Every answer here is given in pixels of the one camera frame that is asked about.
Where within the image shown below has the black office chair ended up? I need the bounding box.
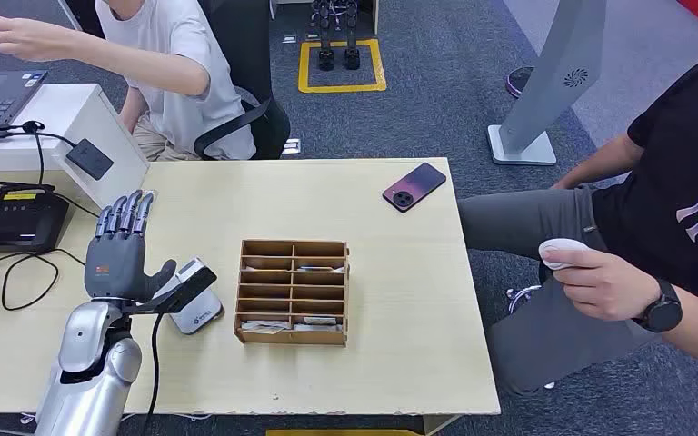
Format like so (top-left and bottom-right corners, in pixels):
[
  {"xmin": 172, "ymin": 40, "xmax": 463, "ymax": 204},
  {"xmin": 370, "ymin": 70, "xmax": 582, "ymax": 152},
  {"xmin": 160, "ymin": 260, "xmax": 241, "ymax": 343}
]
[{"xmin": 194, "ymin": 0, "xmax": 292, "ymax": 162}]

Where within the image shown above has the black robot leg stand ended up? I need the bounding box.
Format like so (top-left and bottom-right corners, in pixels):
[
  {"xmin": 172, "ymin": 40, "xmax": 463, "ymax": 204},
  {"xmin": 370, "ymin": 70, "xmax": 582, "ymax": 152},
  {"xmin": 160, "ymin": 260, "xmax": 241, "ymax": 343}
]
[
  {"xmin": 343, "ymin": 0, "xmax": 363, "ymax": 71},
  {"xmin": 315, "ymin": 0, "xmax": 337, "ymax": 72}
]

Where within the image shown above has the grey card reader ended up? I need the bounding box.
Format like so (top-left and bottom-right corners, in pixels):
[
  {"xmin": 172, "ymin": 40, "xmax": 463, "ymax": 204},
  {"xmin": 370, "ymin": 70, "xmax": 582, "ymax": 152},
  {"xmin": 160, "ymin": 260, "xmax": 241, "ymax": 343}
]
[{"xmin": 153, "ymin": 276, "xmax": 225, "ymax": 336}]

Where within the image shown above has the black desktop terminal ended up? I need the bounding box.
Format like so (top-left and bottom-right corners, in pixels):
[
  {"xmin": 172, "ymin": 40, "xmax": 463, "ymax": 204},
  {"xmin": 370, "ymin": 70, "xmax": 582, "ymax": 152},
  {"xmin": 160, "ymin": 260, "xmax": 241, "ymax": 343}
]
[{"xmin": 0, "ymin": 182, "xmax": 71, "ymax": 255}]

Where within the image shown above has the black wristwatch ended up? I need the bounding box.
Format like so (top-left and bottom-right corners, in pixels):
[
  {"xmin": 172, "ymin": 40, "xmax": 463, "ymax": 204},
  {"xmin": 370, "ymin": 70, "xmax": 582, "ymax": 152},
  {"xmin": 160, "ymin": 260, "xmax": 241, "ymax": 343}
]
[{"xmin": 633, "ymin": 277, "xmax": 683, "ymax": 334}]

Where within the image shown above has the dark round floor object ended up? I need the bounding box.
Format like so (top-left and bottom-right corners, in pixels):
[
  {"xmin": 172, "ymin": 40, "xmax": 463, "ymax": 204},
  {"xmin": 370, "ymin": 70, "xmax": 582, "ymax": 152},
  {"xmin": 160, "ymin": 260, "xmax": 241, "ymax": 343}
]
[{"xmin": 504, "ymin": 65, "xmax": 535, "ymax": 99}]

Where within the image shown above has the printed card in organizer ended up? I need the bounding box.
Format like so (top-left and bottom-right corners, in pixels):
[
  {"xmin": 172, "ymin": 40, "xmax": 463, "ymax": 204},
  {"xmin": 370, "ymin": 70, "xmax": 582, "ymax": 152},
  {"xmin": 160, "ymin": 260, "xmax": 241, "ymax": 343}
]
[{"xmin": 293, "ymin": 316, "xmax": 344, "ymax": 333}]

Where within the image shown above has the black desk cable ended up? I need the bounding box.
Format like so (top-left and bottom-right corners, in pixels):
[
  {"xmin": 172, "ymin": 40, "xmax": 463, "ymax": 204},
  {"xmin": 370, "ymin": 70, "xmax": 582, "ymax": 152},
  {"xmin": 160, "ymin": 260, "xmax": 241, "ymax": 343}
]
[{"xmin": 0, "ymin": 192, "xmax": 100, "ymax": 312}]

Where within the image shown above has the white counter block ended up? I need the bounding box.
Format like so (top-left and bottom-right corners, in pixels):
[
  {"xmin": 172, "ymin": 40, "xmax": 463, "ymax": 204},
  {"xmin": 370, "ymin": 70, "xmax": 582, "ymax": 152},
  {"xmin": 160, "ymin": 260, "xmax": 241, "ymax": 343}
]
[{"xmin": 0, "ymin": 83, "xmax": 151, "ymax": 210}]

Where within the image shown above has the wooden card organizer box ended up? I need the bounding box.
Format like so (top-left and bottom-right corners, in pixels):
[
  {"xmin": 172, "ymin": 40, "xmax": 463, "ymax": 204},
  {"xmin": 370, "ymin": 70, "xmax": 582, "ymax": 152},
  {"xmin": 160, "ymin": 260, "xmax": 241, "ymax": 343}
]
[{"xmin": 233, "ymin": 239, "xmax": 351, "ymax": 348}]

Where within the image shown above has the black square pad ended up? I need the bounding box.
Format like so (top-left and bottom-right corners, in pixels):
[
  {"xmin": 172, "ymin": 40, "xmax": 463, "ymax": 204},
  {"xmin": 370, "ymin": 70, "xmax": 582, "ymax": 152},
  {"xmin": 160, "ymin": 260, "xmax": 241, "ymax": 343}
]
[{"xmin": 65, "ymin": 138, "xmax": 115, "ymax": 182}]

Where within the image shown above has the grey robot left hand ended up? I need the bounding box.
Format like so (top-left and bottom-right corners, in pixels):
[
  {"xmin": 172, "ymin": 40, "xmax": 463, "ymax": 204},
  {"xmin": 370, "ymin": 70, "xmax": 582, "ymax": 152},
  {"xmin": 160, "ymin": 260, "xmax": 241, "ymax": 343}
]
[{"xmin": 83, "ymin": 189, "xmax": 178, "ymax": 305}]

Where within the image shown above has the white card in organizer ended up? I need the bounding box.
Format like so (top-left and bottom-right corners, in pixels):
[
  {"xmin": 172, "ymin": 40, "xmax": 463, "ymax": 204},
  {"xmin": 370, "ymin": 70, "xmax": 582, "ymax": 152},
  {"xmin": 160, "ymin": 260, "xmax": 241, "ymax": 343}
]
[{"xmin": 240, "ymin": 320, "xmax": 293, "ymax": 336}]

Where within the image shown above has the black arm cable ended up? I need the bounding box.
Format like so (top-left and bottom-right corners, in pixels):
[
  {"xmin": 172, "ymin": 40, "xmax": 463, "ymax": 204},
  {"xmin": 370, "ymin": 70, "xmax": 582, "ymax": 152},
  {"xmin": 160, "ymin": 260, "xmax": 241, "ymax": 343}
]
[{"xmin": 142, "ymin": 312, "xmax": 165, "ymax": 436}]

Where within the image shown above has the white oval remote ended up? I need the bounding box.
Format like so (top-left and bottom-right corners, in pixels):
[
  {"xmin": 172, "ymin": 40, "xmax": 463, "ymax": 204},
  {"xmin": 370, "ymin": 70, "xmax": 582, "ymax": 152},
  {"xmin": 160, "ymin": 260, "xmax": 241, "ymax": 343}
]
[{"xmin": 537, "ymin": 238, "xmax": 593, "ymax": 272}]

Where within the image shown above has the black cable with clip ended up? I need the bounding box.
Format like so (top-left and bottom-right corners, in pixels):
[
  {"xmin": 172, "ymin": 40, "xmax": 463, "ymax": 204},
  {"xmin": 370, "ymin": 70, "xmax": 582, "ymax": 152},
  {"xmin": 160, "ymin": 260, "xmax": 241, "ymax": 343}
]
[{"xmin": 0, "ymin": 120, "xmax": 79, "ymax": 186}]

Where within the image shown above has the person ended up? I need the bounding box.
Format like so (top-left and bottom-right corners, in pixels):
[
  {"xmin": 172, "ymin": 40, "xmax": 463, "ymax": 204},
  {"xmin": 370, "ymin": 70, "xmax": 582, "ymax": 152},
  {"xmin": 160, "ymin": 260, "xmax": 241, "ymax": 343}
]
[
  {"xmin": 0, "ymin": 0, "xmax": 258, "ymax": 163},
  {"xmin": 457, "ymin": 56, "xmax": 698, "ymax": 399}
]

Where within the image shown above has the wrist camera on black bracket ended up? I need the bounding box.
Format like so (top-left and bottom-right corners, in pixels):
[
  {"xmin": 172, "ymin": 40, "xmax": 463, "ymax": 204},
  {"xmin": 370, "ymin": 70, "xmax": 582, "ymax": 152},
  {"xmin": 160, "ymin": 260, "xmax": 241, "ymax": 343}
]
[{"xmin": 121, "ymin": 257, "xmax": 219, "ymax": 316}]

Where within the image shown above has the person's left hand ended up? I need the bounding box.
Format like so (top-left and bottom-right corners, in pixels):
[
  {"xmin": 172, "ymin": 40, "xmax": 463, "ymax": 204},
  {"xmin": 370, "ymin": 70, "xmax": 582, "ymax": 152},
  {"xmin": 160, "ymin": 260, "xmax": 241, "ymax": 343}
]
[
  {"xmin": 540, "ymin": 246, "xmax": 664, "ymax": 323},
  {"xmin": 0, "ymin": 15, "xmax": 46, "ymax": 63}
]

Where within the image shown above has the purple smartphone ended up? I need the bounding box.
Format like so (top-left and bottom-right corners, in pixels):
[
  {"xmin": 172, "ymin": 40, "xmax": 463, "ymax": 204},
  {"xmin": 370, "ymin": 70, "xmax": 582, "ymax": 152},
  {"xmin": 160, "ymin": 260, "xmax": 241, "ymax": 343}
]
[{"xmin": 382, "ymin": 162, "xmax": 448, "ymax": 214}]

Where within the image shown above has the grey kiosk stand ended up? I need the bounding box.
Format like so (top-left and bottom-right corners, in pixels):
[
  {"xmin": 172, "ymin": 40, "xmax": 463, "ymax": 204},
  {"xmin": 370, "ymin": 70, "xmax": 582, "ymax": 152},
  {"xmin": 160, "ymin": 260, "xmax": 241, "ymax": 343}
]
[{"xmin": 487, "ymin": 0, "xmax": 608, "ymax": 166}]

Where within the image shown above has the black computer case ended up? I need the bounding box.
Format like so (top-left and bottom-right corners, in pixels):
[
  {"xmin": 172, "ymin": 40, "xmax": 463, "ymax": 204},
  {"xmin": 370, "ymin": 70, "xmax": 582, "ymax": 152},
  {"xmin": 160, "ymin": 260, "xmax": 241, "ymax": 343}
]
[{"xmin": 65, "ymin": 0, "xmax": 105, "ymax": 38}]

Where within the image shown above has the wooden table leg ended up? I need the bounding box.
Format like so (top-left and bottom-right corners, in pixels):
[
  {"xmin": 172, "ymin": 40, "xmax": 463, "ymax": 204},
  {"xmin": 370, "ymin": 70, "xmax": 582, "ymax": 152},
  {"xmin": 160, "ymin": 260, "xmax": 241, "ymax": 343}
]
[{"xmin": 423, "ymin": 415, "xmax": 464, "ymax": 436}]

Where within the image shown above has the chrome chair caster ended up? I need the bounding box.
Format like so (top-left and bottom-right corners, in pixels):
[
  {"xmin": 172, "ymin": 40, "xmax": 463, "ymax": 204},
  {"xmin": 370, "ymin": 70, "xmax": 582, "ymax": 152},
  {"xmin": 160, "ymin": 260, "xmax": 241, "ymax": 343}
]
[{"xmin": 505, "ymin": 285, "xmax": 543, "ymax": 315}]

